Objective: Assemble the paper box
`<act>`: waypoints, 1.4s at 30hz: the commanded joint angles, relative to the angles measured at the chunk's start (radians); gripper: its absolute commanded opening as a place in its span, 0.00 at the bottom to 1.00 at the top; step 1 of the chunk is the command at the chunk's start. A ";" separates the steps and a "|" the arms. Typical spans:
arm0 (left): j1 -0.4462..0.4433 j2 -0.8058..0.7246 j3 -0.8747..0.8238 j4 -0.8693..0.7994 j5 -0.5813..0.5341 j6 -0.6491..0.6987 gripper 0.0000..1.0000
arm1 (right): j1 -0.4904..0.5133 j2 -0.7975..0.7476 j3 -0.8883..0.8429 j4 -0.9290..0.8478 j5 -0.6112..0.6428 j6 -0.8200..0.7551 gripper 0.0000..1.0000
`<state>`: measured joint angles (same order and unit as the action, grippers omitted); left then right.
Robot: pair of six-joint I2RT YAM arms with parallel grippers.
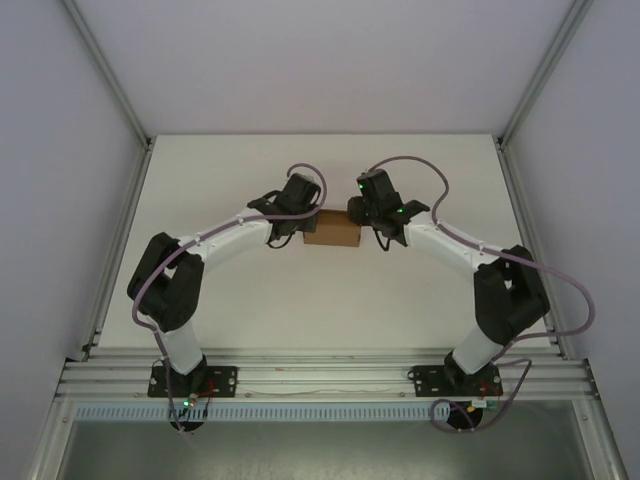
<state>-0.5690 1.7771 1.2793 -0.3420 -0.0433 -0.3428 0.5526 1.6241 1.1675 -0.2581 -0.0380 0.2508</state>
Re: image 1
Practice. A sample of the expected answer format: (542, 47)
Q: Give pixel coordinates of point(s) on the small circuit board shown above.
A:
(482, 404)
(189, 401)

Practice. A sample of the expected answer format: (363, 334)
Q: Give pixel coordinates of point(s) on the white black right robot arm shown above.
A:
(450, 245)

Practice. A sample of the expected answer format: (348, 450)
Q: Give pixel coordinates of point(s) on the aluminium side rail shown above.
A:
(530, 240)
(122, 240)

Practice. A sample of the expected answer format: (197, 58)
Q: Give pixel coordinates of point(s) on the grey metal panel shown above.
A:
(320, 450)

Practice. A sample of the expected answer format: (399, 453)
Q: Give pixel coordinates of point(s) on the aluminium frame post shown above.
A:
(545, 75)
(107, 75)

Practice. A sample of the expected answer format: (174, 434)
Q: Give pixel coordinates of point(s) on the aluminium mounting rail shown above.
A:
(325, 372)

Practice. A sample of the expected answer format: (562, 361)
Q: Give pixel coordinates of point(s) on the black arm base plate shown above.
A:
(425, 382)
(225, 382)

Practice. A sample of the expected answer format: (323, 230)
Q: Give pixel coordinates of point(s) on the brown cardboard box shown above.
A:
(332, 230)

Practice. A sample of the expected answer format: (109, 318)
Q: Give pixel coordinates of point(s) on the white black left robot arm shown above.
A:
(230, 240)

